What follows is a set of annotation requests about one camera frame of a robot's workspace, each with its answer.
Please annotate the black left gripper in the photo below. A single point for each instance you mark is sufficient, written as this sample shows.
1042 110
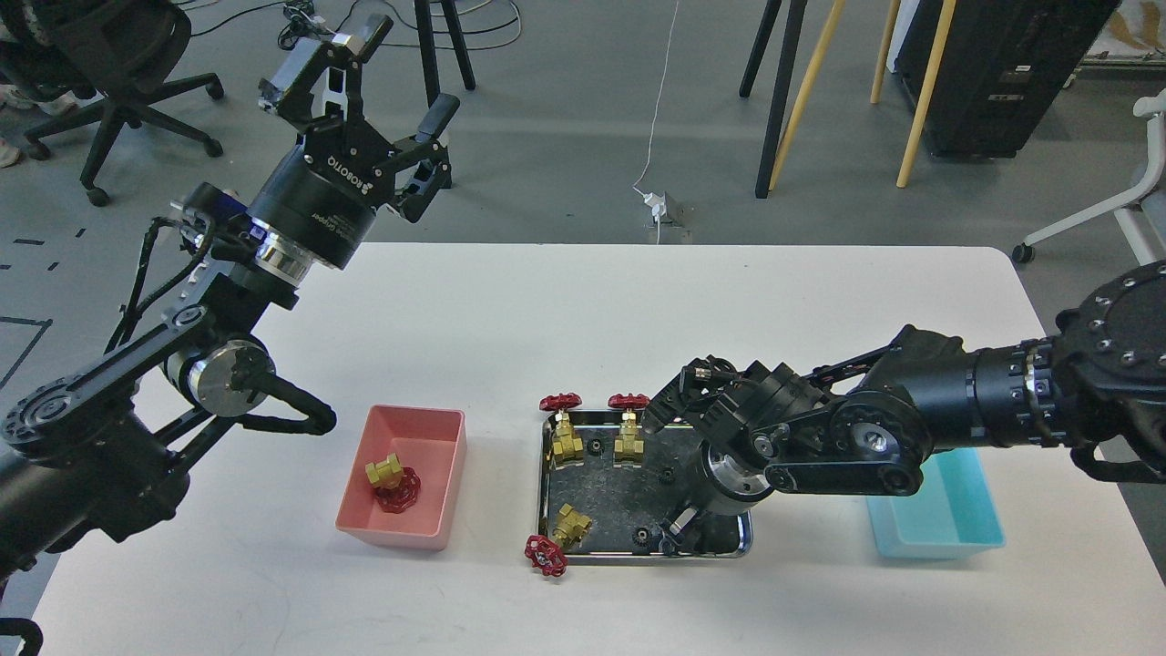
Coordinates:
323 194

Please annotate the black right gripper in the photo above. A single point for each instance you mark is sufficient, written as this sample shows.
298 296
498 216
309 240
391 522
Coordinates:
724 488

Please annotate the brass valve red wheel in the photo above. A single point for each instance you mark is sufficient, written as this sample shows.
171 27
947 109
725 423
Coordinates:
395 487

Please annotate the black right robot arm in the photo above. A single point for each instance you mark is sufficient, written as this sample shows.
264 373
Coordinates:
865 426

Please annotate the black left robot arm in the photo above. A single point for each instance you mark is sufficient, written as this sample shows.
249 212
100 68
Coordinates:
110 448

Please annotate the brass valve top middle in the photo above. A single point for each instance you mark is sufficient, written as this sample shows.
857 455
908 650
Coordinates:
629 447

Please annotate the brass valve bottom left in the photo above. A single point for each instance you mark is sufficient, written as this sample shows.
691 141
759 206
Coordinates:
547 553

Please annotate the brass valve top left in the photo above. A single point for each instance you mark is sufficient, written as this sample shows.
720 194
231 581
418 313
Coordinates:
566 446

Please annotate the pink plastic box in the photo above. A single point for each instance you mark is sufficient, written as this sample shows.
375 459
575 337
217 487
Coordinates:
433 442

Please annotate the blue plastic box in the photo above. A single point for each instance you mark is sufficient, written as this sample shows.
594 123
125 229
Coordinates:
951 516

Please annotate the metal tray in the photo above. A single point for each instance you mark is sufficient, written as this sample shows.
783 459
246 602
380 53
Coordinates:
621 499

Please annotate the black office chair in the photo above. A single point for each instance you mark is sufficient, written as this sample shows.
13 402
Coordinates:
123 50

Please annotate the white power adapter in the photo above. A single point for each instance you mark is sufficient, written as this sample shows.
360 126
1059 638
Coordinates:
666 209

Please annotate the black tripod legs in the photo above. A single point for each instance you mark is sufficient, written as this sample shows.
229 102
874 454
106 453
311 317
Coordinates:
793 27

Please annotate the white chair base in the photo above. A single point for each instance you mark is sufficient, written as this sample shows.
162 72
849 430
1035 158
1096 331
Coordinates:
1145 195

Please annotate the black equipment case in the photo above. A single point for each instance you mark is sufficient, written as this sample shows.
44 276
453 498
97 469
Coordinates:
1004 63

